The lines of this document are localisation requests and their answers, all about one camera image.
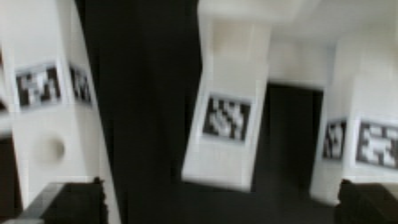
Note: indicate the white chair back frame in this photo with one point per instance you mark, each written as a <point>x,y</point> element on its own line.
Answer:
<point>50,98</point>

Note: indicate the white chair leg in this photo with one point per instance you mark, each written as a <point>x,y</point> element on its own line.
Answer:
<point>358,148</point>
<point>223,141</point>

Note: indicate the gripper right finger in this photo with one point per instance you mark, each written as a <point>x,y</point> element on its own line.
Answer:
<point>368,203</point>

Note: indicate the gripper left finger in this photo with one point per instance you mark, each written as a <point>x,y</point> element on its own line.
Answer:
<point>68,204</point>

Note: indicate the white chair seat block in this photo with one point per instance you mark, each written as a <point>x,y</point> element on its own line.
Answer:
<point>310,23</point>

